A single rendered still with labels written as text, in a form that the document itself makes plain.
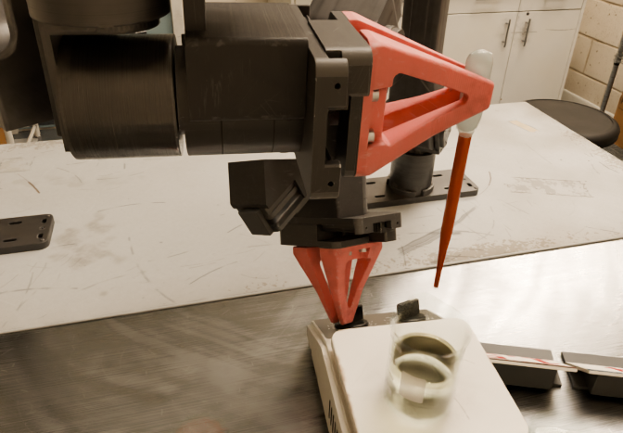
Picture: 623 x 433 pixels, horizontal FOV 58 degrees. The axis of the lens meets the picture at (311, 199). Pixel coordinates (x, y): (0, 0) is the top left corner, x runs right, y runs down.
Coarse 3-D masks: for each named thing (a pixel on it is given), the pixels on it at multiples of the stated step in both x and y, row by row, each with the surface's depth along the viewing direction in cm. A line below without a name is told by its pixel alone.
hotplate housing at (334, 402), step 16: (320, 336) 50; (320, 352) 48; (320, 368) 49; (336, 368) 45; (320, 384) 49; (336, 384) 44; (336, 400) 43; (336, 416) 42; (336, 432) 43; (352, 432) 40
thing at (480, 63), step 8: (472, 56) 28; (480, 56) 28; (488, 56) 28; (472, 64) 28; (480, 64) 28; (488, 64) 28; (480, 72) 28; (488, 72) 28; (480, 112) 29; (472, 120) 29; (480, 120) 30; (464, 128) 30; (472, 128) 30
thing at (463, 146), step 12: (468, 144) 30; (456, 156) 31; (456, 168) 31; (456, 180) 31; (456, 192) 32; (456, 204) 32; (444, 216) 33; (444, 228) 33; (444, 240) 34; (444, 252) 34
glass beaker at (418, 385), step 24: (408, 312) 39; (432, 312) 39; (456, 312) 38; (456, 336) 38; (408, 360) 36; (432, 360) 35; (456, 360) 36; (384, 384) 40; (408, 384) 37; (432, 384) 36; (456, 384) 38; (408, 408) 38; (432, 408) 37
